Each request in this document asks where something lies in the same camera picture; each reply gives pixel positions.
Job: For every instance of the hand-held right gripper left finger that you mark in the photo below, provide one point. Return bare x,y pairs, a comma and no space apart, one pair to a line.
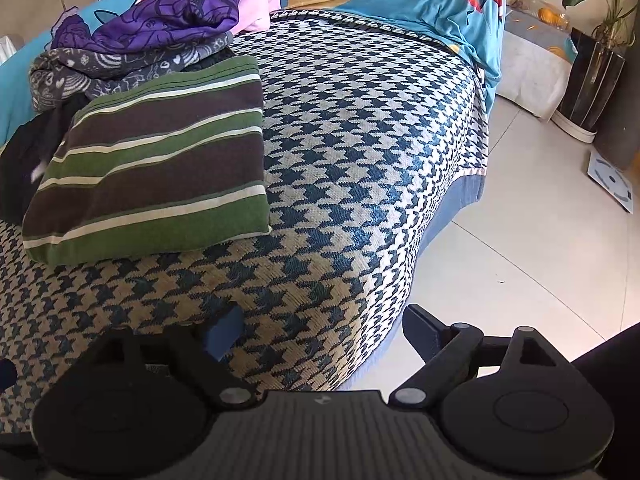
225,329

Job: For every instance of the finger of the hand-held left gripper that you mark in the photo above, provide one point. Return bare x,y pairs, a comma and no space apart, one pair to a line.
7,375

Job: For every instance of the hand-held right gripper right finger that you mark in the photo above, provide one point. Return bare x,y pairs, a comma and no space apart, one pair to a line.
422,329

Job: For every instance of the green striped shirt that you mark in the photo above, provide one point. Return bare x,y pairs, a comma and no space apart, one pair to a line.
150,170

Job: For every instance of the purple floral garment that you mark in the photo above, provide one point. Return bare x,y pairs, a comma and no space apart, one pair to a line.
165,20

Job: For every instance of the houndstooth blanket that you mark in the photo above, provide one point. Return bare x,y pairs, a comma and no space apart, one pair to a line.
350,160

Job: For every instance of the black garment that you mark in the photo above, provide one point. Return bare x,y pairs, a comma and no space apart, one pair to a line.
25,160

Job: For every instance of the white bathroom scale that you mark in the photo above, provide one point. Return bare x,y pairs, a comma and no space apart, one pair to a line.
610,182

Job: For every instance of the white cloth-covered table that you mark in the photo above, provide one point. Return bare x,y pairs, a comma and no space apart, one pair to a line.
530,65

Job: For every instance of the grey patterned garment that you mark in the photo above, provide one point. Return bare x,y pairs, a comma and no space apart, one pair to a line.
75,72

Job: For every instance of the tall black planter with plant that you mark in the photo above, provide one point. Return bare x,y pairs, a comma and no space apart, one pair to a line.
592,85

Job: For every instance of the blue cartoon print quilt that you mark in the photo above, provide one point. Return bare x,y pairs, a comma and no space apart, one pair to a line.
400,0

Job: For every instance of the pink garment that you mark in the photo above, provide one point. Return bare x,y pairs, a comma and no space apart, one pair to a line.
255,0

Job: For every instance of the clear fruit container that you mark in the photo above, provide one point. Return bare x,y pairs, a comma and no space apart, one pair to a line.
547,12

